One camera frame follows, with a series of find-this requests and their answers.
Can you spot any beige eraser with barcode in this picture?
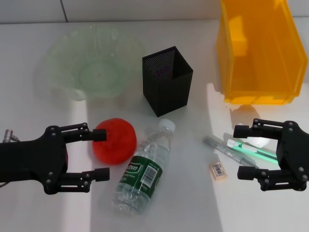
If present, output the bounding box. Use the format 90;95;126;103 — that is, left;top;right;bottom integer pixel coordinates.
209;161;228;185

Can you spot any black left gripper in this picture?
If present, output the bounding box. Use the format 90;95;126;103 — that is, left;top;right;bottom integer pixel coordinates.
0;122;111;194

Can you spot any silver glitter pen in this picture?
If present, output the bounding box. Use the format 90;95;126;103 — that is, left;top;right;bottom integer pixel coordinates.
202;135;259;169

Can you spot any clear wavy glass fruit plate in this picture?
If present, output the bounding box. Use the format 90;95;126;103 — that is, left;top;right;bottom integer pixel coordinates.
33;25;147;102

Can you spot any white paper ball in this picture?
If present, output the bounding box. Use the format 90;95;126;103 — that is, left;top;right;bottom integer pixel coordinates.
241;136;269;148

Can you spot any yellow plastic bin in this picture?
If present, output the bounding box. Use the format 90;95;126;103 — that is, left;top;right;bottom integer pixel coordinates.
216;0;309;105

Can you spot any clear water bottle green label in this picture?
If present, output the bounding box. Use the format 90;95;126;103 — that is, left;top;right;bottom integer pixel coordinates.
112;118;176;215

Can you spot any red-orange round fruit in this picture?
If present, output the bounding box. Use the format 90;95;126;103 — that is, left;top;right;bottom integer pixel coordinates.
92;117;137;165

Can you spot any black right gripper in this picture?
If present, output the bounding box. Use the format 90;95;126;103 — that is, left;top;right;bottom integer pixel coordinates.
233;118;309;192

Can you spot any mint green utility knife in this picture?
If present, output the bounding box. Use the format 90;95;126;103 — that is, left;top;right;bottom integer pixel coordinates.
226;139;278;165

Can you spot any black mesh pen holder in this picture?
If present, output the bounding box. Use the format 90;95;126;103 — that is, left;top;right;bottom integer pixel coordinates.
141;45;194;118

